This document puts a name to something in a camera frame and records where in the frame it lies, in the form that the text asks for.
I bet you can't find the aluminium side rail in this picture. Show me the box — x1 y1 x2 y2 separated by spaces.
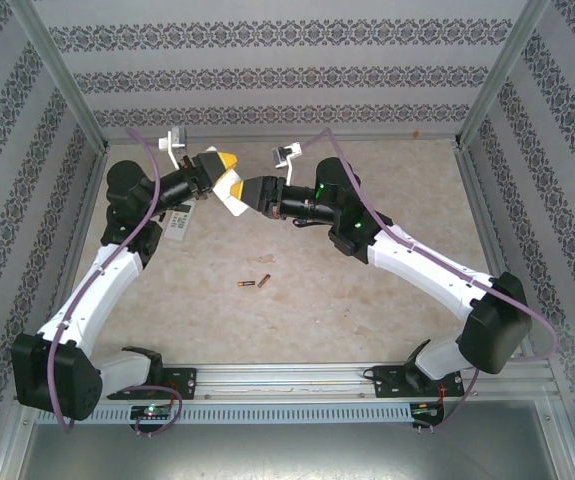
454 139 536 361
41 144 112 341

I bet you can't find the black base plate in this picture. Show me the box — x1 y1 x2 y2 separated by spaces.
105 366 199 401
372 363 464 400

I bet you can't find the right aluminium frame post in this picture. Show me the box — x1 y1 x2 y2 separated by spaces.
454 0 553 149

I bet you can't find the left aluminium side rail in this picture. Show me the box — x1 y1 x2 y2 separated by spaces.
41 144 112 341

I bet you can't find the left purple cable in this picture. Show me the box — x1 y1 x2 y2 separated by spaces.
46 127 184 439

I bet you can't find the left aluminium frame post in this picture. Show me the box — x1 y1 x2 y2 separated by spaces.
9 0 112 151

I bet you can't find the right controller board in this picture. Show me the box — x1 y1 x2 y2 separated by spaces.
410 401 446 420

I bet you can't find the purple cable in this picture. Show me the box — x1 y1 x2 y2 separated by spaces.
46 127 184 439
299 127 561 434

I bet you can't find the aluminium mounting rail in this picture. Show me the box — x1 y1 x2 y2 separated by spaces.
15 362 559 404

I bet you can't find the aluminium frame post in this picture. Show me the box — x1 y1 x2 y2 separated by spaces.
9 0 112 151
454 0 553 149

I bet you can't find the grey slotted cable duct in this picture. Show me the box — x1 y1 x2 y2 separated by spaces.
33 402 414 425

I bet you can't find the right aluminium side rail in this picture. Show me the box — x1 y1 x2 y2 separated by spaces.
454 139 536 361

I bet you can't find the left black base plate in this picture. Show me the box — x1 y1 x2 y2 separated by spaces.
105 366 199 401

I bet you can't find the left controller board green light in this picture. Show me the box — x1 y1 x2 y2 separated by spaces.
129 403 174 422

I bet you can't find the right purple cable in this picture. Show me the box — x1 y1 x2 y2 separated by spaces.
299 127 561 434

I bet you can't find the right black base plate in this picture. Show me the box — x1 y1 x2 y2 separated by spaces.
372 363 464 400

